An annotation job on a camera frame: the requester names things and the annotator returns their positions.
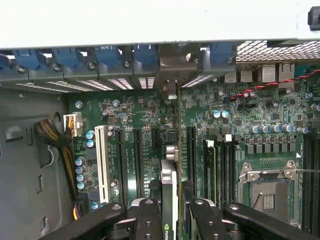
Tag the white power connector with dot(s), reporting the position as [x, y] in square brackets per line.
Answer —
[75, 125]

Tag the silver socket locking lever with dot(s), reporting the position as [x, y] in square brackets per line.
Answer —
[310, 171]

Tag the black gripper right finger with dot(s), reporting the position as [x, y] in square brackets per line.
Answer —
[207, 220]

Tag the black RAM slot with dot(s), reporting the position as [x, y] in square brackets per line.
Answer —
[312, 187]
[228, 175]
[234, 175]
[210, 175]
[306, 187]
[220, 175]
[318, 187]

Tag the silver CPU socket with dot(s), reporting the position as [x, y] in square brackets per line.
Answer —
[270, 195]

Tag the short black expansion slot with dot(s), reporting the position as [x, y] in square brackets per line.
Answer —
[155, 138]

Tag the black open PC case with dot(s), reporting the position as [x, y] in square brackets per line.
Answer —
[25, 150]

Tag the white PCI expansion slot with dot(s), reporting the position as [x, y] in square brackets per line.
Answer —
[102, 162]

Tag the green motherboard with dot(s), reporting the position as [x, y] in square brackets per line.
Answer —
[140, 112]

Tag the blue card retention clip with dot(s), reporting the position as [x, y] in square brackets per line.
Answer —
[145, 55]
[5, 61]
[25, 58]
[107, 56]
[65, 57]
[222, 52]

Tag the silver port block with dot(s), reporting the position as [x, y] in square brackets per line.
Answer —
[287, 75]
[268, 74]
[230, 76]
[246, 75]

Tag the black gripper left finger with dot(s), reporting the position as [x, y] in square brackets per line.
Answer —
[147, 220]

